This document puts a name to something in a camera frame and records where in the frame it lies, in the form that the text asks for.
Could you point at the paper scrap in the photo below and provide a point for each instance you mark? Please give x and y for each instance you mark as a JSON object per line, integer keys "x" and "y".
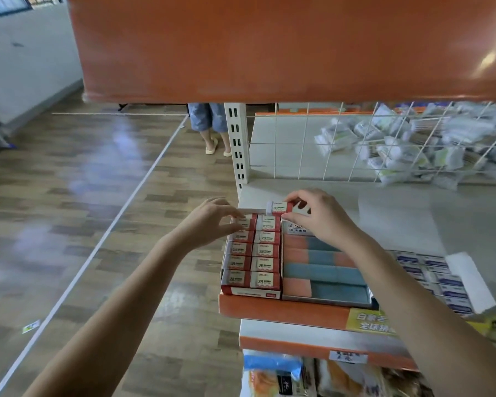
{"x": 30, "y": 326}

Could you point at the person's right hand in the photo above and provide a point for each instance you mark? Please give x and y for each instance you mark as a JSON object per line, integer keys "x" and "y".
{"x": 326, "y": 217}

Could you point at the person's right forearm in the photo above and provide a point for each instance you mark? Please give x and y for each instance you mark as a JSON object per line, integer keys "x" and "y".
{"x": 430, "y": 318}

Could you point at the red white small box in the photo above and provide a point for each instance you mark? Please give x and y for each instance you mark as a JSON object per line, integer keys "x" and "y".
{"x": 279, "y": 207}

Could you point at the person's left hand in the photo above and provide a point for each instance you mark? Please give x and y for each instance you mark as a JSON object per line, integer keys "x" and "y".
{"x": 202, "y": 223}

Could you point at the large window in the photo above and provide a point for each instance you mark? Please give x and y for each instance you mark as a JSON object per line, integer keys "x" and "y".
{"x": 21, "y": 2}

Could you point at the person's left forearm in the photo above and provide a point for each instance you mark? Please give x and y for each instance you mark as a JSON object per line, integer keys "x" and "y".
{"x": 107, "y": 326}

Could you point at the snack packets on lower shelf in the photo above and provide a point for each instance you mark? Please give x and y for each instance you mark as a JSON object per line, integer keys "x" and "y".
{"x": 368, "y": 322}

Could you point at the pile of white packets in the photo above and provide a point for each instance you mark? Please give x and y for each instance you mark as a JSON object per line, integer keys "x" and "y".
{"x": 421, "y": 140}

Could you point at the white orange metal shelf unit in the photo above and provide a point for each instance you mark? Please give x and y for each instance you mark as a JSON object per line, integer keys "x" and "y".
{"x": 297, "y": 49}

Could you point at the red eraser display box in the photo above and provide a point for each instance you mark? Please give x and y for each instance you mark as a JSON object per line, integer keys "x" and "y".
{"x": 252, "y": 256}

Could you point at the blue white eraser box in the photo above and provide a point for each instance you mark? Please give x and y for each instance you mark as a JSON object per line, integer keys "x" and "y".
{"x": 413, "y": 223}

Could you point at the box of pink-blue erasers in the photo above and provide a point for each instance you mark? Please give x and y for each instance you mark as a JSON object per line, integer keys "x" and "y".
{"x": 326, "y": 273}

